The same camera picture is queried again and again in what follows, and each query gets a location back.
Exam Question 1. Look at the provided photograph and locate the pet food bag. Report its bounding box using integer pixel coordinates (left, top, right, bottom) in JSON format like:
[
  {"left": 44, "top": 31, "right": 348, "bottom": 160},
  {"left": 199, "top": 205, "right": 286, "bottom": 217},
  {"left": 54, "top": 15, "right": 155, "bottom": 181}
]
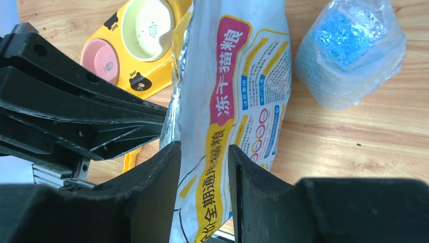
[{"left": 160, "top": 1, "right": 292, "bottom": 242}]

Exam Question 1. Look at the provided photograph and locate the yellow double pet feeder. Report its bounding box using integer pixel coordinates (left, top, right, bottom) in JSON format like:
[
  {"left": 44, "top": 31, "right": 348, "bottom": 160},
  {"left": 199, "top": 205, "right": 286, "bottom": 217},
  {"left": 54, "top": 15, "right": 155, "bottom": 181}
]
[{"left": 80, "top": 0, "right": 193, "bottom": 173}]

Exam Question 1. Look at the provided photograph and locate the cream bowl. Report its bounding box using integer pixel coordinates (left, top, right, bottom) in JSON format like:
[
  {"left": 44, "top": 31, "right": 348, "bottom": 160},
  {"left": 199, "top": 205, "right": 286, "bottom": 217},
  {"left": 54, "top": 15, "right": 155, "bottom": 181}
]
[{"left": 121, "top": 1, "right": 175, "bottom": 62}]

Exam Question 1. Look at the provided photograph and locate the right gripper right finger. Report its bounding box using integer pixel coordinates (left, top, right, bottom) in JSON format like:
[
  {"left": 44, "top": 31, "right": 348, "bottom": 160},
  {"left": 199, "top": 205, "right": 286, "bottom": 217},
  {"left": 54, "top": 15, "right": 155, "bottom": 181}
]
[{"left": 228, "top": 145, "right": 428, "bottom": 242}]

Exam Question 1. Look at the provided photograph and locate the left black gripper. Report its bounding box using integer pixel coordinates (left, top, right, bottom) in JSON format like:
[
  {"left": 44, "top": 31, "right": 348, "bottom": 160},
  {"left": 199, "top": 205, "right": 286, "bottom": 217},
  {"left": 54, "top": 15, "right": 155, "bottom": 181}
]
[{"left": 1, "top": 32, "right": 166, "bottom": 169}]

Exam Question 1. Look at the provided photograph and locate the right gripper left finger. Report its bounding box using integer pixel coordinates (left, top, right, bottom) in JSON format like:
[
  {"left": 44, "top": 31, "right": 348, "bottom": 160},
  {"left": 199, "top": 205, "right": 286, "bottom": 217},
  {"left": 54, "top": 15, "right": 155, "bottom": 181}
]
[{"left": 1, "top": 141, "right": 181, "bottom": 242}]

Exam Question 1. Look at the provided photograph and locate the pink bowl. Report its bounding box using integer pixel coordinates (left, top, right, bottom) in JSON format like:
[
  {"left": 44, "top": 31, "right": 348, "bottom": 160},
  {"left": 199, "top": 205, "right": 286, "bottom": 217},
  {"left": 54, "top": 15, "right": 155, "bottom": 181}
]
[{"left": 80, "top": 38, "right": 119, "bottom": 85}]

